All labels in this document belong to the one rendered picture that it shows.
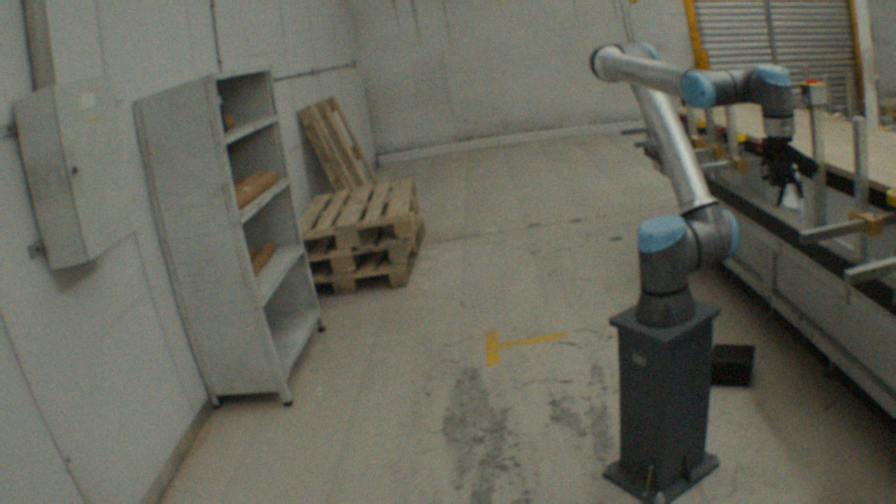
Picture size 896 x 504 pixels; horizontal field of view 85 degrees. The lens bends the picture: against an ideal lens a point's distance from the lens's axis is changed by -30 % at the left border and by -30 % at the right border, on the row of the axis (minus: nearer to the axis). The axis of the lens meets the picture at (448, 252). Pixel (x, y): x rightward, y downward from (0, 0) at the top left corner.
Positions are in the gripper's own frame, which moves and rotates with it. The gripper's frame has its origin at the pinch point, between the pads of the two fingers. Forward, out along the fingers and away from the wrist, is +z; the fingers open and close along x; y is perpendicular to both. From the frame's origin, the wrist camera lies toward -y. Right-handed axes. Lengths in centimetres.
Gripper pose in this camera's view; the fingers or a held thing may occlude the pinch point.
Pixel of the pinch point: (791, 214)
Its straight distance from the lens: 161.2
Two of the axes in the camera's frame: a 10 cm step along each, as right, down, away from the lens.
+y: -9.8, 1.5, 0.9
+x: -0.4, 3.1, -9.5
